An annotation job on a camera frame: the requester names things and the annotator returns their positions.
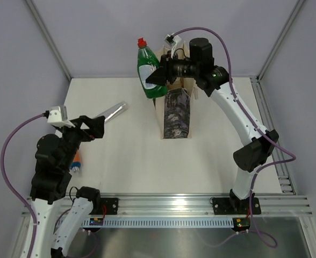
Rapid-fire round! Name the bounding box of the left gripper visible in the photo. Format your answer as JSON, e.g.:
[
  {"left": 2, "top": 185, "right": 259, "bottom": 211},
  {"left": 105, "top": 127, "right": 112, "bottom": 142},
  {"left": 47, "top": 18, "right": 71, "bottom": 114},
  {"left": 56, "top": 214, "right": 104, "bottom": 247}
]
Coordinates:
[{"left": 56, "top": 115, "right": 104, "bottom": 170}]

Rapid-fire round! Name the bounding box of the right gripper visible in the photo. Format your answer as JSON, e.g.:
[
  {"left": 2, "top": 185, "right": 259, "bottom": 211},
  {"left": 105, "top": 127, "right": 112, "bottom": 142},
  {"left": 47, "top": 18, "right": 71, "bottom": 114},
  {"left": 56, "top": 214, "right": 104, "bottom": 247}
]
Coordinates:
[{"left": 146, "top": 51, "right": 199, "bottom": 87}]

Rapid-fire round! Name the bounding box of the green bottle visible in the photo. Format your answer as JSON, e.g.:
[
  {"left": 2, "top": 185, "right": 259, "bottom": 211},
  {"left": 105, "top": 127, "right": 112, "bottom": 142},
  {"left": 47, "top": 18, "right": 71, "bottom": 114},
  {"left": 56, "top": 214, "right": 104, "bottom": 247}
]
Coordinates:
[{"left": 137, "top": 38, "right": 168, "bottom": 99}]

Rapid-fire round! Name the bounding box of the small orange bottle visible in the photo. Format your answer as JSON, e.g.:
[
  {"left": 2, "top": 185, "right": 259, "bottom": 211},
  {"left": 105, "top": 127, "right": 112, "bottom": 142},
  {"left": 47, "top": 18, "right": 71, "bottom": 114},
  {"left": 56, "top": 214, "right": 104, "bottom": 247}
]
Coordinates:
[{"left": 70, "top": 151, "right": 82, "bottom": 173}]

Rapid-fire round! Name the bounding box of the cream canvas tote bag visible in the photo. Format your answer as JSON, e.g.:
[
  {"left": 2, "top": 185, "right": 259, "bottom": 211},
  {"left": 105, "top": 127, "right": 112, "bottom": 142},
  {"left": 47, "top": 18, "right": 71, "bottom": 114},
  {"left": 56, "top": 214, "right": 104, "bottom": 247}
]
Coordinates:
[{"left": 152, "top": 40, "right": 199, "bottom": 140}]

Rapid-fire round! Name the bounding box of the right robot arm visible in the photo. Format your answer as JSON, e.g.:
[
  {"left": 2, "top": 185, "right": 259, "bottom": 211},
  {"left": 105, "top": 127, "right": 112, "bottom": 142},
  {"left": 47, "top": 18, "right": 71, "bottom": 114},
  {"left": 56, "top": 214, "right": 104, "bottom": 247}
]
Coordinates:
[{"left": 146, "top": 35, "right": 279, "bottom": 214}]

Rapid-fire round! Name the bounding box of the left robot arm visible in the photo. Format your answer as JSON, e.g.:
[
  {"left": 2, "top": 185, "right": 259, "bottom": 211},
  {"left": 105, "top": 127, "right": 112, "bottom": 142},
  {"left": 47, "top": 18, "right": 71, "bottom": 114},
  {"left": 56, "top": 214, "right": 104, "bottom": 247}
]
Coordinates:
[{"left": 23, "top": 116, "right": 105, "bottom": 257}]

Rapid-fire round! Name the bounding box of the silver squeeze tube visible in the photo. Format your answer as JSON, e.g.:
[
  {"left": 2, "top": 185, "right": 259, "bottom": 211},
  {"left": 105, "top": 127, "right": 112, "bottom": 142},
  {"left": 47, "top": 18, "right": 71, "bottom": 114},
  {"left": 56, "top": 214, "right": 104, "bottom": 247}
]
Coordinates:
[{"left": 95, "top": 102, "right": 128, "bottom": 123}]

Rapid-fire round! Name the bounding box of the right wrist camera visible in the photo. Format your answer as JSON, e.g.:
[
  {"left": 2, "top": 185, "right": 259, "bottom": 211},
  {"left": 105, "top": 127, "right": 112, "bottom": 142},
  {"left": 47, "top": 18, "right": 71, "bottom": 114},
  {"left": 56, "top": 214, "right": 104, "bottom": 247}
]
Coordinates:
[{"left": 164, "top": 34, "right": 182, "bottom": 56}]

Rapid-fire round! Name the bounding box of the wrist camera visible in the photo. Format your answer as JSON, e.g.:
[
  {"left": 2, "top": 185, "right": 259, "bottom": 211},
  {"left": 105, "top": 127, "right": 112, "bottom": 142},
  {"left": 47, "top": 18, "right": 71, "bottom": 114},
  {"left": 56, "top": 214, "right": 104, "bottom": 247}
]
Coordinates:
[
  {"left": 47, "top": 105, "right": 75, "bottom": 128},
  {"left": 164, "top": 34, "right": 182, "bottom": 56}
]

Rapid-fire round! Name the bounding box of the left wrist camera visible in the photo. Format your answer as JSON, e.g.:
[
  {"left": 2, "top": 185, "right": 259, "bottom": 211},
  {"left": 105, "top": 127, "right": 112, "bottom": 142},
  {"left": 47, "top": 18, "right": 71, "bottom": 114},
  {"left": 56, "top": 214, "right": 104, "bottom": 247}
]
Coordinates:
[{"left": 47, "top": 105, "right": 75, "bottom": 128}]

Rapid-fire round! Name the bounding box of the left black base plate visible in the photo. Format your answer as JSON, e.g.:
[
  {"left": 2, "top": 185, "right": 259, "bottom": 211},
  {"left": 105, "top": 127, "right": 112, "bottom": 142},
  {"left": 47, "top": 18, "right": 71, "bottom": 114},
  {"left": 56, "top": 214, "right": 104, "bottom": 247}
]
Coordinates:
[{"left": 91, "top": 197, "right": 119, "bottom": 215}]

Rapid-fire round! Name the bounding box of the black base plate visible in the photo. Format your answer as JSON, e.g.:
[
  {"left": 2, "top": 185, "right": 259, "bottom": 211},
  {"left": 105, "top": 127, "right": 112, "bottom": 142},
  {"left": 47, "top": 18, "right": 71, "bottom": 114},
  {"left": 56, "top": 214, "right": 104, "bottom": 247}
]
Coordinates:
[
  {"left": 210, "top": 197, "right": 261, "bottom": 215},
  {"left": 91, "top": 197, "right": 119, "bottom": 215}
]

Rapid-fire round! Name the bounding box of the aluminium mounting rail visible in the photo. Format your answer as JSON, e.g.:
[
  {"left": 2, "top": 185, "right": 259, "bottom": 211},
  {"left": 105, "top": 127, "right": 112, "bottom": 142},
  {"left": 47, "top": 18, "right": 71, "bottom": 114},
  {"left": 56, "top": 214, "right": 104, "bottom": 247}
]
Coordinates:
[{"left": 20, "top": 195, "right": 313, "bottom": 217}]

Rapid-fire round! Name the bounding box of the aluminium frame post left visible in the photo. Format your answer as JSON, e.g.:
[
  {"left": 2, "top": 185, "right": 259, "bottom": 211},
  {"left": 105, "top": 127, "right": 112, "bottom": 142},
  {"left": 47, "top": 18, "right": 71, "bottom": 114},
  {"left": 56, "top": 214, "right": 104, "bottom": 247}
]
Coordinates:
[{"left": 24, "top": 0, "right": 73, "bottom": 82}]

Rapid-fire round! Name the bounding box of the aluminium frame post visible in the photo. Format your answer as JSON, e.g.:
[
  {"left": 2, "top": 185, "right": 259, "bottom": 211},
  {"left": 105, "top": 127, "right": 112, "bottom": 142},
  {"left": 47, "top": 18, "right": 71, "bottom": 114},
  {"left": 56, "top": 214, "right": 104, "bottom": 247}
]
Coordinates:
[
  {"left": 255, "top": 0, "right": 314, "bottom": 81},
  {"left": 24, "top": 0, "right": 73, "bottom": 82}
]

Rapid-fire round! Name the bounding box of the aluminium frame post right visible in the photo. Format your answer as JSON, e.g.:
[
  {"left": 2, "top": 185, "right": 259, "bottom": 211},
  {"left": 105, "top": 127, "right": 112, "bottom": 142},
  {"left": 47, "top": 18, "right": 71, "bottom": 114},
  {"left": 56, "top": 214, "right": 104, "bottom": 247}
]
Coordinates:
[{"left": 255, "top": 0, "right": 314, "bottom": 81}]

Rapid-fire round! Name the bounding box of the white slotted cable duct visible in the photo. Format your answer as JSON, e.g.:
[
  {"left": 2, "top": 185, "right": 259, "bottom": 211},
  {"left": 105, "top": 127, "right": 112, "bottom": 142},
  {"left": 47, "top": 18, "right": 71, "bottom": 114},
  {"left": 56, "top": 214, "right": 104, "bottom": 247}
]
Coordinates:
[{"left": 82, "top": 217, "right": 234, "bottom": 228}]

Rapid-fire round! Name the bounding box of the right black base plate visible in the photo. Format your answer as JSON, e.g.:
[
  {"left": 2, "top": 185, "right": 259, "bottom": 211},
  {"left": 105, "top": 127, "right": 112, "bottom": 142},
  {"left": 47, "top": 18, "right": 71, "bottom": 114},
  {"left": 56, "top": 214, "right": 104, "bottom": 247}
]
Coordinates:
[{"left": 210, "top": 197, "right": 261, "bottom": 215}]

